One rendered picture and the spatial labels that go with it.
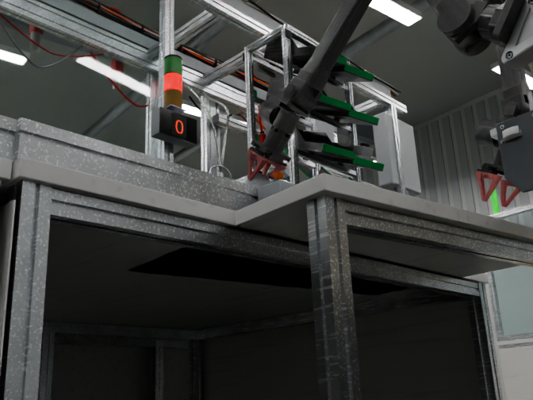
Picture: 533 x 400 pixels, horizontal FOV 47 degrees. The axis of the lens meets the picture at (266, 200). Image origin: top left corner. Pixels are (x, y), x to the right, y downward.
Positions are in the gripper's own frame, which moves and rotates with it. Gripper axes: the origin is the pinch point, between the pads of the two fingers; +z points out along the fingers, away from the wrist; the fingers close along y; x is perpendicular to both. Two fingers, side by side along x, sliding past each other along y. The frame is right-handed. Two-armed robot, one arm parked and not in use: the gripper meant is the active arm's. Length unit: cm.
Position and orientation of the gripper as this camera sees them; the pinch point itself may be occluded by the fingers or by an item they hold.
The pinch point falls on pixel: (256, 178)
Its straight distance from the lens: 161.9
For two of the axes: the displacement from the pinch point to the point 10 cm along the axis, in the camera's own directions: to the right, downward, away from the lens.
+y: -6.9, -2.1, -6.9
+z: -4.5, 8.7, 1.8
